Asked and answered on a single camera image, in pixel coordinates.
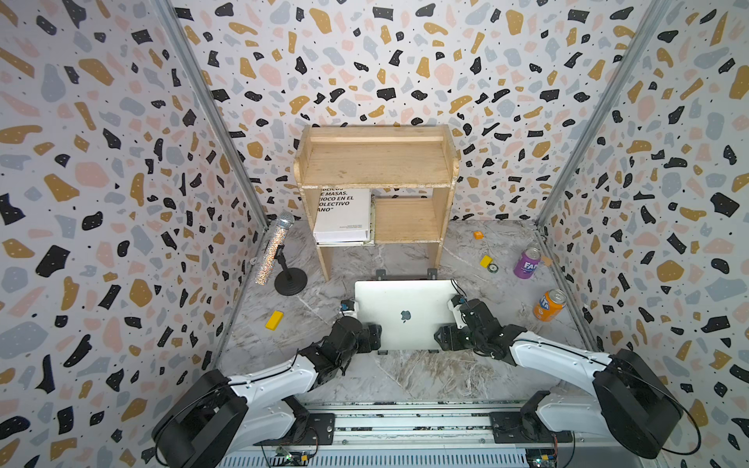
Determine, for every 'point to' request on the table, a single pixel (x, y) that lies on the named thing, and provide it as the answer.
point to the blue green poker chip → (493, 268)
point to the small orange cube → (478, 235)
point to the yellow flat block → (274, 320)
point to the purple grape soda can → (527, 264)
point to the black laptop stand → (381, 274)
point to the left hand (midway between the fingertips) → (375, 329)
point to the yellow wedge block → (486, 261)
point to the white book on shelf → (345, 217)
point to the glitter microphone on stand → (294, 280)
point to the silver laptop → (408, 308)
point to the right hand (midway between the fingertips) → (444, 335)
